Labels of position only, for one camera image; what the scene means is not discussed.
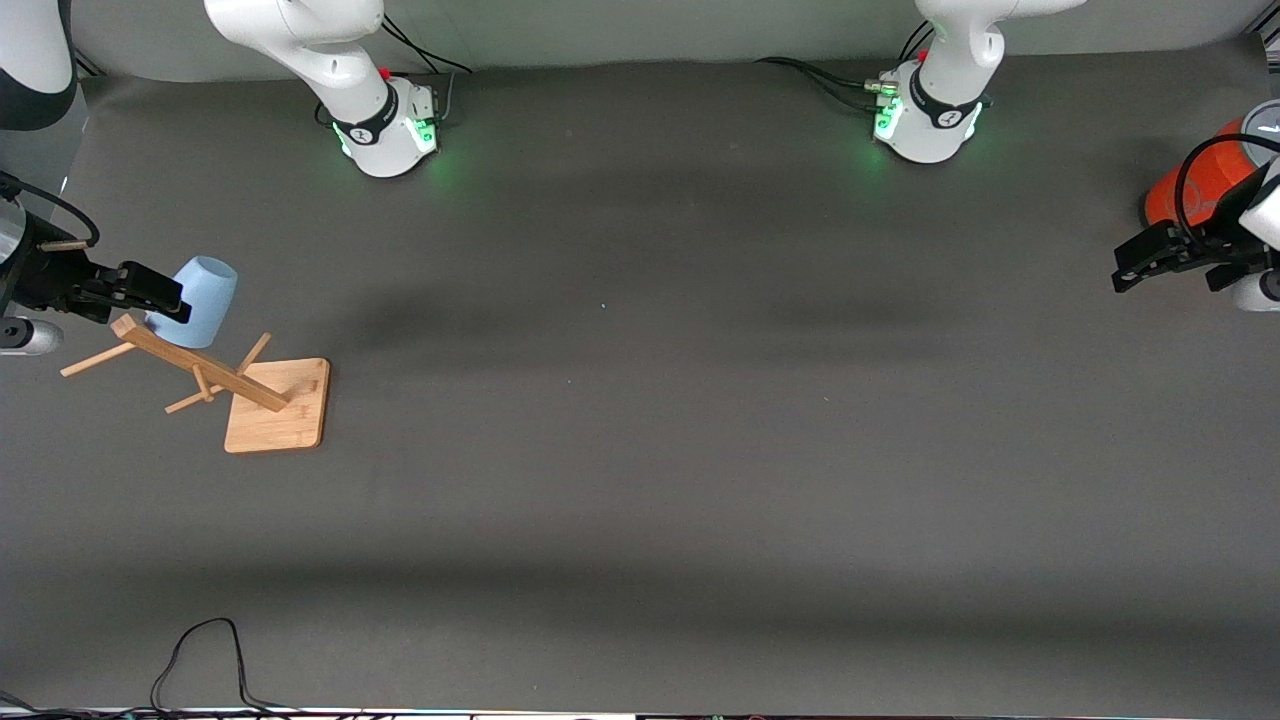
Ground black arm base cables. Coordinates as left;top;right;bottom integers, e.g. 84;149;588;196
755;20;936;113
375;12;473;126

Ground black left arm base cables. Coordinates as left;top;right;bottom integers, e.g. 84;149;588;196
755;20;936;113

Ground black looped table cable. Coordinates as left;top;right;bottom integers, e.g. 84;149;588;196
150;618;301;713

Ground light blue cup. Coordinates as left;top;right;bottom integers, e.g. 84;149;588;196
145;256;239;349

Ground wooden cup rack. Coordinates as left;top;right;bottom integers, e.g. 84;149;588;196
60;313;331;456

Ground dark grey table mat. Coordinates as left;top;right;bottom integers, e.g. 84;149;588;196
0;35;1280;713

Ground black right arm base cables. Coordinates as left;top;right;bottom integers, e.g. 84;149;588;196
375;12;473;126

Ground orange cylindrical can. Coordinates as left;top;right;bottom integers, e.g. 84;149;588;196
1145;100;1280;229

